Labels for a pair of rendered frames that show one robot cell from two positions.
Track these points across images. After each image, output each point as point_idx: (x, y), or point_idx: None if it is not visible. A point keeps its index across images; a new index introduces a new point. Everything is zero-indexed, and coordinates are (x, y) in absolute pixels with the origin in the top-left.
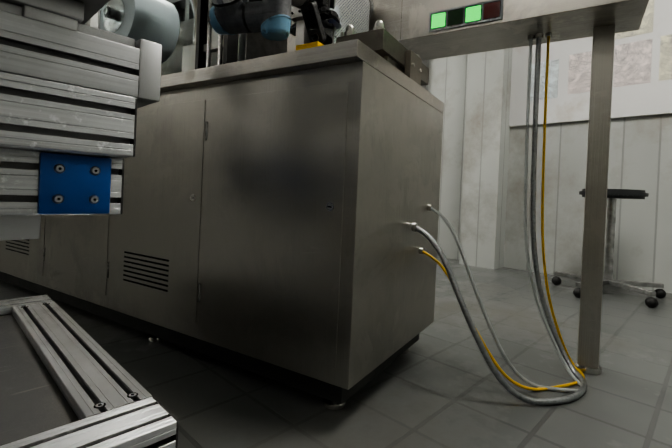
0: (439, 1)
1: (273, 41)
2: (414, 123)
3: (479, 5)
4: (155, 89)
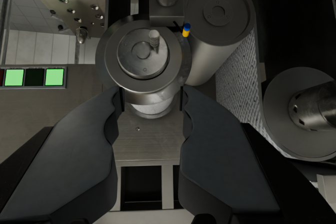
0: (54, 100)
1: (281, 42)
2: None
3: (6, 85)
4: None
